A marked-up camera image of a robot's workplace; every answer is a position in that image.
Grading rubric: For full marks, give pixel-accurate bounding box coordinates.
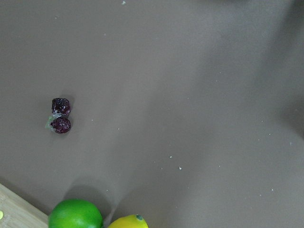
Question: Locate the green lime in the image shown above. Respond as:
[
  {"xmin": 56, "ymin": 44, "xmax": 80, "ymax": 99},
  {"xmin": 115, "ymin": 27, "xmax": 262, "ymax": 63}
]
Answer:
[{"xmin": 48, "ymin": 199, "xmax": 104, "ymax": 228}]

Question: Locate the wooden cutting board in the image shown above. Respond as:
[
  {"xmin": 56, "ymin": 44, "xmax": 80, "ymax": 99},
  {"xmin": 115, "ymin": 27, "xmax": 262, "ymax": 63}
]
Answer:
[{"xmin": 0, "ymin": 185, "xmax": 48, "ymax": 228}]

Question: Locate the dark cherry pair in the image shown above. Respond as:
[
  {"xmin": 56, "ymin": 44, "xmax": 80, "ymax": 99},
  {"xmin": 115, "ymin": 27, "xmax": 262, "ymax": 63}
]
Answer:
[{"xmin": 45, "ymin": 98, "xmax": 71, "ymax": 134}]

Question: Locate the yellow lemon near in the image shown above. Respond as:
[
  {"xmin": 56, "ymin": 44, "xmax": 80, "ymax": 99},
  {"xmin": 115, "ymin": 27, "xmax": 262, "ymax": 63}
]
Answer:
[{"xmin": 108, "ymin": 214, "xmax": 148, "ymax": 228}]

